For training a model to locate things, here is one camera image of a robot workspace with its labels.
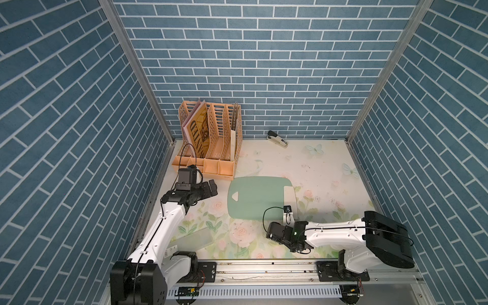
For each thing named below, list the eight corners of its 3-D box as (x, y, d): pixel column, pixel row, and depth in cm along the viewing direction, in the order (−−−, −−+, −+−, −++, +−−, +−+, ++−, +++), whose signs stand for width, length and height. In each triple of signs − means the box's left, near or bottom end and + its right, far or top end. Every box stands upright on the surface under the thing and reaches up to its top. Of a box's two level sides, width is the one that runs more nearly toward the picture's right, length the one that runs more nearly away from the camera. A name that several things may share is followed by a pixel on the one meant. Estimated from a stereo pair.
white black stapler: (265, 138, 125) (265, 132, 121) (269, 134, 127) (269, 129, 123) (284, 149, 118) (286, 144, 115) (288, 145, 121) (289, 140, 117)
